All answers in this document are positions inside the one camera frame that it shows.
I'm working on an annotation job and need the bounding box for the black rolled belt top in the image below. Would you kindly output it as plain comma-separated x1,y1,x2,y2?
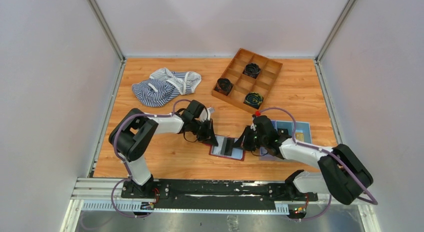
243,63,261,79

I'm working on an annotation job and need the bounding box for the blue plastic organizer box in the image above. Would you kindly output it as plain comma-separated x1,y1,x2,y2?
259,120,312,162

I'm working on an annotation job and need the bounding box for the red leather card holder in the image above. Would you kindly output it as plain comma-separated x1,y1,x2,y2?
204,135,245,161

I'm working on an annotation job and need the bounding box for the black yellow rolled belt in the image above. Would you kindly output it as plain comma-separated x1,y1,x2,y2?
243,92,264,110

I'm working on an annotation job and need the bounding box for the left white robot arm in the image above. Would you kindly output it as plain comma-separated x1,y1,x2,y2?
108,100,218,186

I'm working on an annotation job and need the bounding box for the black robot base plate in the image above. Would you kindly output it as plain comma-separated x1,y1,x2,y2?
120,179,318,210

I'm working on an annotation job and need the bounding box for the white slotted cable duct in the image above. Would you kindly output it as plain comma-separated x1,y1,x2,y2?
81,201,290,214

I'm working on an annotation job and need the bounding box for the black rolled belt left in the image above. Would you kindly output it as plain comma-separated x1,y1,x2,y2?
214,78,234,96

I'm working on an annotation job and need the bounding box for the gold item in organizer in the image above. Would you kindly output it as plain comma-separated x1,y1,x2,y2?
295,131,305,142

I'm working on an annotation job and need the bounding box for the striped blue white cloth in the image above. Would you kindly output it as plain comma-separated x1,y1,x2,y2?
131,68,202,107

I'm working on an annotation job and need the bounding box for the dark VIP credit card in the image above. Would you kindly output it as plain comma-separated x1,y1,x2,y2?
277,128,290,137

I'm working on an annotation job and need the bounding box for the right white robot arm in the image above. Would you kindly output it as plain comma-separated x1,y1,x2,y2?
234,115,374,205

